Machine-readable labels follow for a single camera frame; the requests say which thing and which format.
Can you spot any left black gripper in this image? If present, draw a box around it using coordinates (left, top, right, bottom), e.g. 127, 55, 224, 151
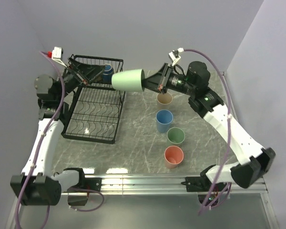
56, 57, 106, 101

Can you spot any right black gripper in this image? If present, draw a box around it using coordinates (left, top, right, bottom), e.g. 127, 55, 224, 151
138, 63, 195, 96

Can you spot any dark blue glazed mug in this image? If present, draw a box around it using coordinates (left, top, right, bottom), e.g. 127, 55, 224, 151
102, 64, 114, 83

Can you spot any small green plastic cup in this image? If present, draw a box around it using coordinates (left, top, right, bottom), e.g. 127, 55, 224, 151
112, 69, 145, 92

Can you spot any blue plastic cup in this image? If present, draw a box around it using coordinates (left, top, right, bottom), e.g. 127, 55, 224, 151
156, 110, 174, 133

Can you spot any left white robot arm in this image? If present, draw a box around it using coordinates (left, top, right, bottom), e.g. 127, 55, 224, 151
10, 58, 104, 206

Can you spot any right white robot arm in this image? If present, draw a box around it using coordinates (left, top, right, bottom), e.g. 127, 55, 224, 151
142, 61, 276, 191

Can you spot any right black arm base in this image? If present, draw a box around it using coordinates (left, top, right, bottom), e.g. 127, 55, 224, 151
185, 177, 209, 192

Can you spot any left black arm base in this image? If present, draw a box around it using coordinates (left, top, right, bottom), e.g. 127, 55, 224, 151
83, 177, 102, 192

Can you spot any beige plastic cup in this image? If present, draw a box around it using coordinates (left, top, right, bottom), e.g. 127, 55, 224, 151
157, 92, 173, 110

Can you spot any large green plastic cup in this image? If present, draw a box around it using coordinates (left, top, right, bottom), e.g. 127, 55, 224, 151
167, 127, 185, 146

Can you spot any pink plastic cup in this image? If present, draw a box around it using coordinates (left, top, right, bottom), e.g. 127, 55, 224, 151
164, 146, 184, 169

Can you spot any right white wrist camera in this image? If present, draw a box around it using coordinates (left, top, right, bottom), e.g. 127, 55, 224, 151
168, 48, 184, 67

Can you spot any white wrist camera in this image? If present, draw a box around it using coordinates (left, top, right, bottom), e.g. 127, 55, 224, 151
46, 47, 67, 67
168, 48, 184, 67

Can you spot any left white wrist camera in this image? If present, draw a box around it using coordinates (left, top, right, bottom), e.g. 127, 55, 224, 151
46, 47, 67, 67

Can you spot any black wire dish rack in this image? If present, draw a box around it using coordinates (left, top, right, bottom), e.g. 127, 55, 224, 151
61, 54, 126, 146

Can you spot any aluminium mounting rail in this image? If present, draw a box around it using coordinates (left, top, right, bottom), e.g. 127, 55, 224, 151
59, 175, 269, 195

